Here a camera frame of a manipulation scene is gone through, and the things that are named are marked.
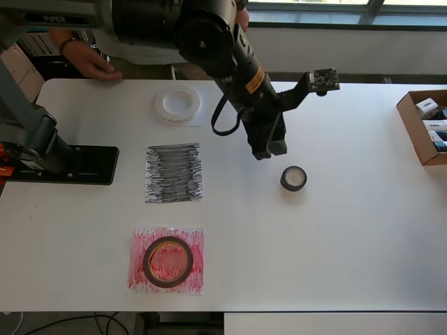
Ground plain white paper sheet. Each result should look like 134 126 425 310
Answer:
145 85 207 127

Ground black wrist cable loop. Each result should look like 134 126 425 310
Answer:
210 94 246 137

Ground wide white tape roll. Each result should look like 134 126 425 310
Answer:
152 87 203 124

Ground white box with dark lettering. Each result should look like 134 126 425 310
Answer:
421 119 447 132

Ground thin dark bracelet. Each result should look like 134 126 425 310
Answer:
59 37 77 57

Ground black scribbled paper sheet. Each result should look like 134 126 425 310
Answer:
145 142 204 204

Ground small dark teal box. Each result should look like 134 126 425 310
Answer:
427 130 447 154

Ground orange clamp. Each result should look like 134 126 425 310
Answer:
0 142 15 177

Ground camera board on black bracket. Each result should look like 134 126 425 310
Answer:
277 67 341 112

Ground dark table leg frame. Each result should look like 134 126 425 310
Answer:
134 311 224 335

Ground black floor cable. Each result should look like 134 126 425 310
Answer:
0 311 140 335

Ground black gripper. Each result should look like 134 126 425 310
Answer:
238 100 288 162

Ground red scribbled paper sheet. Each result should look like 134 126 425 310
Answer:
125 226 205 295

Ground cardboard box with Chinese print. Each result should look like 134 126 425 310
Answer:
0 45 46 105

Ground person's left hand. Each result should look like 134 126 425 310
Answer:
235 5 251 33

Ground black box with white label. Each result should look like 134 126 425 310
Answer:
15 31 62 59

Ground person's right hand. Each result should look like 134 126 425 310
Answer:
68 43 124 81

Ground small black tape roll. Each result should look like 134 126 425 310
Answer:
279 165 308 193

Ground person's right forearm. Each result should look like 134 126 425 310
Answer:
47 27 80 59

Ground red tape roll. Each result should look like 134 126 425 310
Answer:
142 236 194 289

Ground white cabinet panel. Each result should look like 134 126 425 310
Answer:
223 312 447 335

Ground small white printed box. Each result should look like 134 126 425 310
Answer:
414 98 439 116

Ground open brown cardboard tray box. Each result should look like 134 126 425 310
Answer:
396 89 447 167

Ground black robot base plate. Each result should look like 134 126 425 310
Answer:
3 144 120 186

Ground grey t-shirt torso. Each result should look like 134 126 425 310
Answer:
94 29 191 66

